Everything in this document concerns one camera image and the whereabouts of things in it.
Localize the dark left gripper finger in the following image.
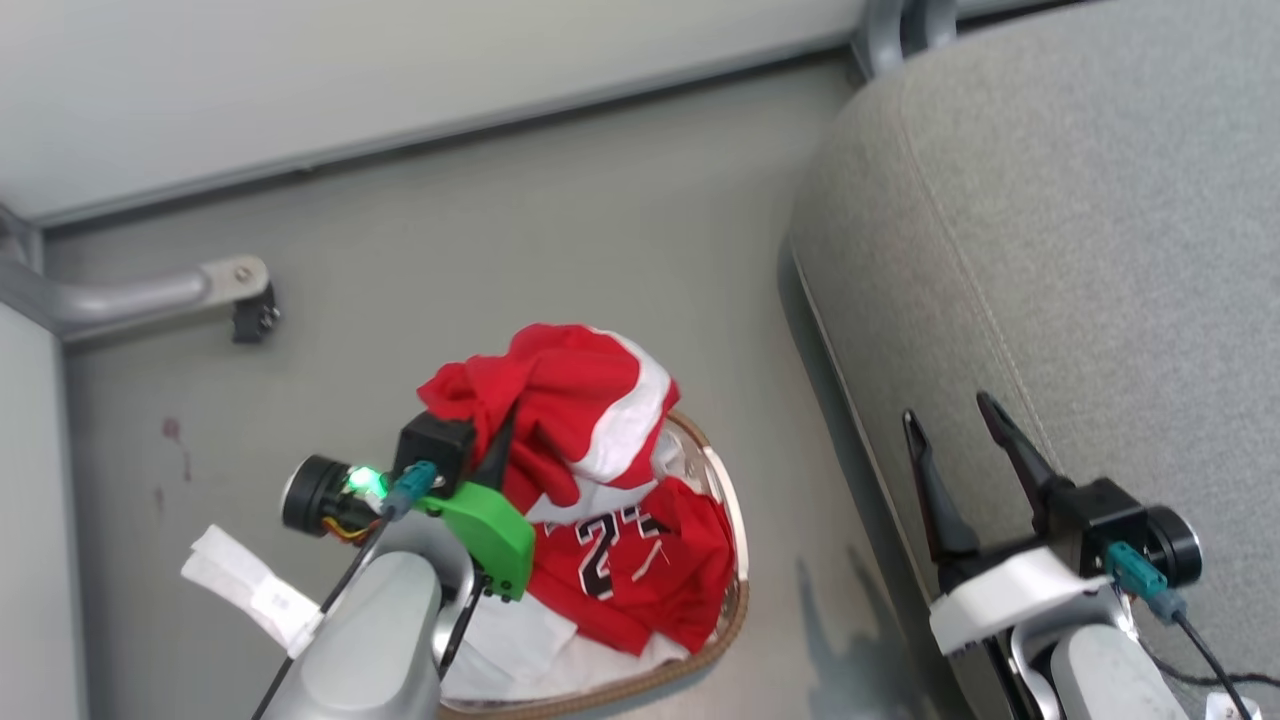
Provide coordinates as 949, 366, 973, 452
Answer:
477, 400, 521, 491

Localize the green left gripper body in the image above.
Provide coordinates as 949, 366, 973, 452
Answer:
415, 480, 537, 602

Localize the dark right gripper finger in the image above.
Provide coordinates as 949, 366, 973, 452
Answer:
976, 391, 1077, 538
902, 409, 983, 593

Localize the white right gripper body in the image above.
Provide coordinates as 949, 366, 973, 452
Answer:
927, 545, 1117, 659

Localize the red basketball jersey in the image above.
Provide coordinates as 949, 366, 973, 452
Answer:
417, 322, 739, 657

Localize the white basket liner cloth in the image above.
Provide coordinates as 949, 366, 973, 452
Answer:
440, 425, 717, 707

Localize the white basket brown rim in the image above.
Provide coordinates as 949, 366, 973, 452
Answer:
440, 408, 751, 720

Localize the grey fabric sofa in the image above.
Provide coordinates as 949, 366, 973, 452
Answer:
779, 0, 1280, 720

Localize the white paper label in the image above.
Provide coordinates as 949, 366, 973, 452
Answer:
180, 524, 327, 660

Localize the black caster wheel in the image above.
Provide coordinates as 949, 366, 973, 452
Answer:
231, 284, 282, 347

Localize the grey metal partition foot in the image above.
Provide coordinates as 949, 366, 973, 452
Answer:
0, 254, 272, 347

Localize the grey partition bottom rail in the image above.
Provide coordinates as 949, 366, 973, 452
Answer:
30, 38, 863, 229

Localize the grey partition post pair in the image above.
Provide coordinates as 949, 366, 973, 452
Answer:
850, 0, 962, 79

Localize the grey partition corner post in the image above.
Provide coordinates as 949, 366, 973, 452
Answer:
0, 203, 47, 277

